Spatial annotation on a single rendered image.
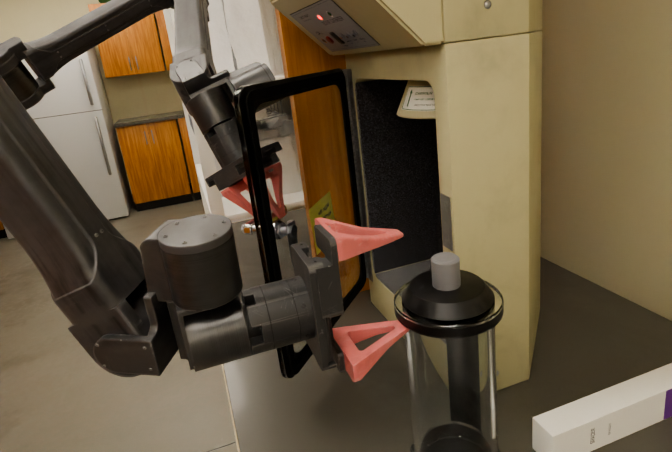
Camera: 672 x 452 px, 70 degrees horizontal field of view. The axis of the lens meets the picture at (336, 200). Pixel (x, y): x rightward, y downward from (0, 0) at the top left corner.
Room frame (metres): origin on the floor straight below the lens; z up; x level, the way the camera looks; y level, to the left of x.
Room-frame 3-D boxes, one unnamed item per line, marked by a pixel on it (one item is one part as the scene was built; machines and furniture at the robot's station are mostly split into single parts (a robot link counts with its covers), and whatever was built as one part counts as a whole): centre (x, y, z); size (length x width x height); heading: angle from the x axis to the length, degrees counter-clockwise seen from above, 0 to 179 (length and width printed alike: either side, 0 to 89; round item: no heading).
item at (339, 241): (0.41, -0.01, 1.23); 0.09 x 0.07 x 0.07; 107
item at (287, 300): (0.39, 0.06, 1.20); 0.07 x 0.07 x 0.10; 17
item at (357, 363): (0.41, -0.01, 1.16); 0.09 x 0.07 x 0.07; 107
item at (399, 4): (0.68, -0.04, 1.46); 0.32 x 0.11 x 0.10; 17
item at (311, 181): (0.70, 0.03, 1.19); 0.30 x 0.01 x 0.40; 153
